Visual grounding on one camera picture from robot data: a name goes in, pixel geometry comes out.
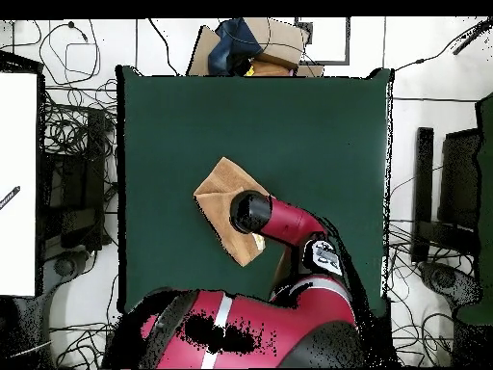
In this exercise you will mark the tan terry towel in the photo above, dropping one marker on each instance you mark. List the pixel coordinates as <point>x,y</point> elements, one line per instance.
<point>219,208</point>

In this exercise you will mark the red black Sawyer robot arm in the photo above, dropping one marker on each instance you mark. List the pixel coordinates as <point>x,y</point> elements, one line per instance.
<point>292,223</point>

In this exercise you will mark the small yellow item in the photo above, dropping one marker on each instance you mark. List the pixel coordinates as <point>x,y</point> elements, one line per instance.
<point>250,71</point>

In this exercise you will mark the dark green table cloth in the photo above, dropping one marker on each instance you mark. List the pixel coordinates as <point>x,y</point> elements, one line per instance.
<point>308,115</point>

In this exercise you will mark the blue jeans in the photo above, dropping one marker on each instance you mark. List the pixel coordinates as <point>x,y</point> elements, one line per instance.
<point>231,46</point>

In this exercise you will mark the brown cardboard box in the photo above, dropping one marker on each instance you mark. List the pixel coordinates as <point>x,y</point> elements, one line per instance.
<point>281,38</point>

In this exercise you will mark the black equipment rack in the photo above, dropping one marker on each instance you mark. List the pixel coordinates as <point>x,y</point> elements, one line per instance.
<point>73,185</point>

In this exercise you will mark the black upright bar stand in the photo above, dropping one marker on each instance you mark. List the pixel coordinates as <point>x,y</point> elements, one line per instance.
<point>423,173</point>

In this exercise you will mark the grey chair base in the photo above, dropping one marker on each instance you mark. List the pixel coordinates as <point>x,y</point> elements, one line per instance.
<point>63,266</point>

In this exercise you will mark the black chair base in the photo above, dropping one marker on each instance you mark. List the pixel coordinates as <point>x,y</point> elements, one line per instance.
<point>443,279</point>

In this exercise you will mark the black box unit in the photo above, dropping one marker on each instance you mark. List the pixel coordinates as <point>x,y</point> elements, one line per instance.
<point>460,177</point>

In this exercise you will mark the white board panel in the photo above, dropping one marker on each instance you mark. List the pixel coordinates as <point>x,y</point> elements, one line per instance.
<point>17,173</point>

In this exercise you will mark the black striped tool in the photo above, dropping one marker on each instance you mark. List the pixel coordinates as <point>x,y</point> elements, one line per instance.
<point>9,197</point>

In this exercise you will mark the dark green covered furniture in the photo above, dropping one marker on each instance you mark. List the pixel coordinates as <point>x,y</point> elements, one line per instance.
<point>486,231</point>

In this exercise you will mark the black rod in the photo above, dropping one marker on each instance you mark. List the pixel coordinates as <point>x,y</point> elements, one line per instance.
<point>464,45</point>

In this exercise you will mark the grey square floor frame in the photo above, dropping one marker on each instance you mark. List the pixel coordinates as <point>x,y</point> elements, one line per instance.
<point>327,62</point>

